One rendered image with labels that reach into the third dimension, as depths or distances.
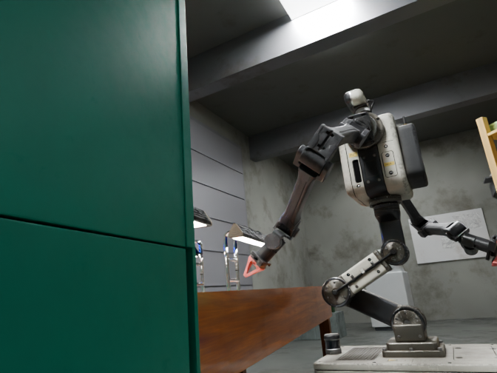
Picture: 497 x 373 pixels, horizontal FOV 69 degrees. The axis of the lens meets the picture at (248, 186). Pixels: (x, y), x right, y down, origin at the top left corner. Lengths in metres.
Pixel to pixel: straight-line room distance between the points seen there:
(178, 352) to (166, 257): 0.14
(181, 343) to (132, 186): 0.26
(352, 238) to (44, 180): 8.09
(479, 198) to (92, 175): 8.04
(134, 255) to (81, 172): 0.13
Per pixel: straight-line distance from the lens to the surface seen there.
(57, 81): 0.49
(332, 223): 8.53
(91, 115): 0.51
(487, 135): 4.15
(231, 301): 0.91
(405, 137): 1.67
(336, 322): 6.05
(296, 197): 1.20
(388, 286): 6.70
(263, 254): 1.38
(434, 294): 8.16
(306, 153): 1.07
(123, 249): 0.51
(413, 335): 1.64
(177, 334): 0.62
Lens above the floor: 0.75
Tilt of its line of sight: 17 degrees up
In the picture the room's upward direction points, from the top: 5 degrees counter-clockwise
